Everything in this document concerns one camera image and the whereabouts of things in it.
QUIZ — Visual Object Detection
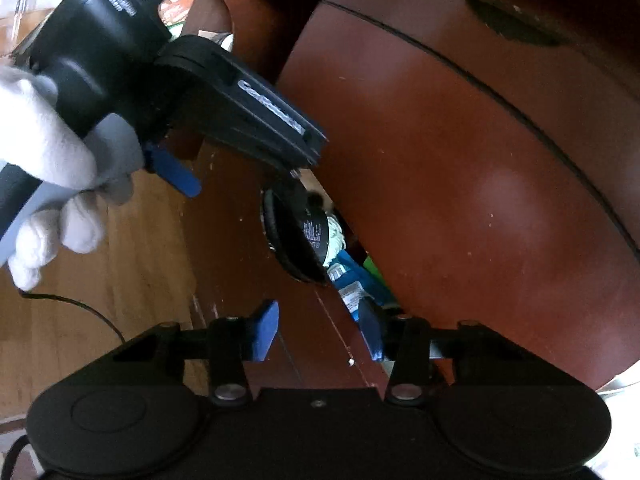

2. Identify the green foam roller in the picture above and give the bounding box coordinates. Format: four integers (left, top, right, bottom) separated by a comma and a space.
362, 255, 386, 285

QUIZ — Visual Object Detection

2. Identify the pale green yarn ball upper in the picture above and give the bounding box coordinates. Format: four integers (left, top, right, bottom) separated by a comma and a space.
323, 214, 346, 268

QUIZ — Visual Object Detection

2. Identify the dark red wooden drawer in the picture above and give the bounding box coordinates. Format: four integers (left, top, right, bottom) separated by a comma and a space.
184, 0, 639, 388

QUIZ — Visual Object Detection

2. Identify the black cable on floor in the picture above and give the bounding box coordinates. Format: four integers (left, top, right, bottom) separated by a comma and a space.
16, 286, 126, 344

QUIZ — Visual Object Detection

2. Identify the blue wet wipes pack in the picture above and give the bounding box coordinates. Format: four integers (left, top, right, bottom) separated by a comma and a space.
326, 250, 396, 321

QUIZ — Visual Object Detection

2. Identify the grey gloved left hand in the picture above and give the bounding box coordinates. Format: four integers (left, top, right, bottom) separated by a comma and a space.
1, 66, 144, 292

